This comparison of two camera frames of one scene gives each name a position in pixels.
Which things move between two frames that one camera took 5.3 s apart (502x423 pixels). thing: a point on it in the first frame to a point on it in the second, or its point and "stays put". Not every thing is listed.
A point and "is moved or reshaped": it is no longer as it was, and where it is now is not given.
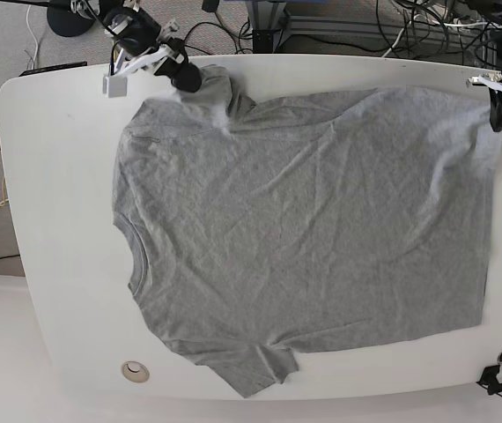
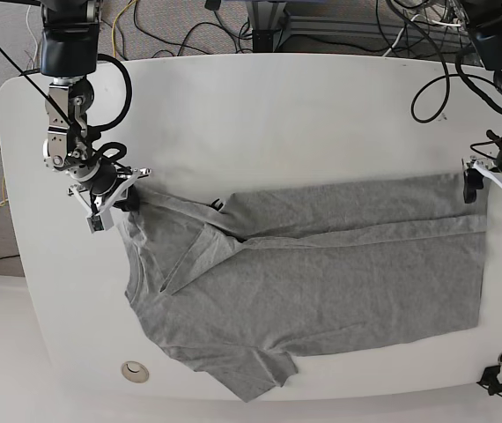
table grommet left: x=135 y=372 stays put
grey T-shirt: x=304 y=223 is moved or reshaped
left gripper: x=187 y=76 to x=101 y=189
